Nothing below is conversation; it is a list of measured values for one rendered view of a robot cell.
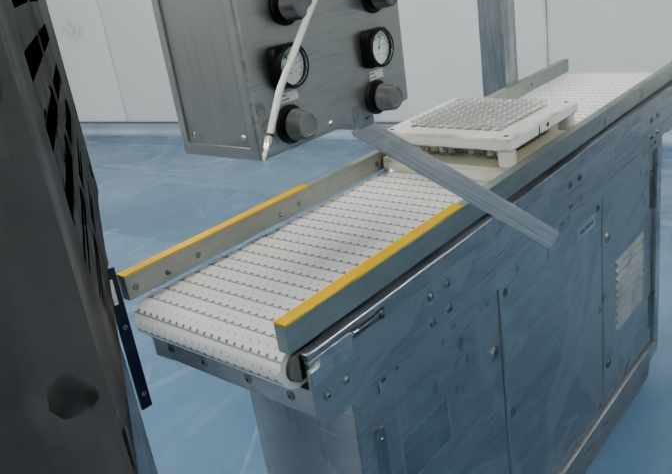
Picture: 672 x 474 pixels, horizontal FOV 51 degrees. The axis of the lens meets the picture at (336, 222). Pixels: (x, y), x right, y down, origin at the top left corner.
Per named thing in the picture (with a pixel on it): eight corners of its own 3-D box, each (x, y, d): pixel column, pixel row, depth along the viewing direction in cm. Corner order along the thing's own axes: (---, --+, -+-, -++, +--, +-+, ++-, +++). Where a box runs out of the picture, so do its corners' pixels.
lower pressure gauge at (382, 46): (374, 71, 67) (369, 30, 65) (362, 71, 68) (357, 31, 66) (396, 62, 69) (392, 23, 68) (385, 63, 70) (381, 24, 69)
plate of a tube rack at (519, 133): (511, 152, 105) (511, 139, 104) (380, 142, 121) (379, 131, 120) (579, 111, 122) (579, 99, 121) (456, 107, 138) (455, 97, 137)
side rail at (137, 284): (130, 301, 87) (124, 278, 86) (123, 298, 88) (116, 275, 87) (569, 71, 178) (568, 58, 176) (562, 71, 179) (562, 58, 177)
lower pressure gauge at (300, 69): (283, 93, 58) (275, 47, 57) (271, 93, 59) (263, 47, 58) (313, 82, 61) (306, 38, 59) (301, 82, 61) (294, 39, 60)
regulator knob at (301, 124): (299, 149, 59) (290, 96, 57) (279, 148, 60) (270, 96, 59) (325, 138, 61) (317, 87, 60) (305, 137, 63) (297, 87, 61)
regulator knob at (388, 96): (388, 118, 67) (383, 73, 66) (367, 117, 69) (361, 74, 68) (408, 109, 70) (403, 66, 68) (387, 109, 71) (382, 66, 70)
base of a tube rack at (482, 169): (513, 184, 107) (512, 169, 106) (383, 170, 123) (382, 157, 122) (579, 139, 124) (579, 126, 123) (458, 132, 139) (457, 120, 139)
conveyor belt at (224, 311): (284, 398, 72) (276, 356, 71) (139, 340, 88) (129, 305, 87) (679, 91, 165) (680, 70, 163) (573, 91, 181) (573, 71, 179)
